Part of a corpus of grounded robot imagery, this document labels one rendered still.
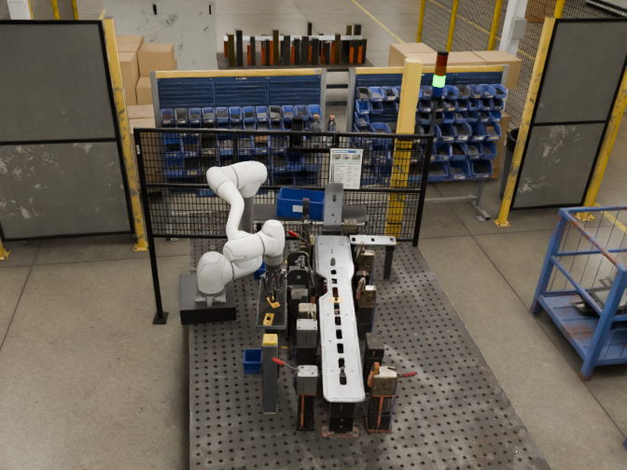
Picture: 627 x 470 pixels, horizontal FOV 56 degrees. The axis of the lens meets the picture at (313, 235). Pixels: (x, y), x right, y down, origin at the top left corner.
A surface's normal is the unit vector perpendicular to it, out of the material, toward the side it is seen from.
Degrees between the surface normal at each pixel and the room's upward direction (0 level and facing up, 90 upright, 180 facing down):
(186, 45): 90
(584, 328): 0
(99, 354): 0
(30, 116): 92
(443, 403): 0
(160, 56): 90
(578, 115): 92
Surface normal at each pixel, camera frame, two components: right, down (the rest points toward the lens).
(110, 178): 0.18, 0.56
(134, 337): 0.04, -0.85
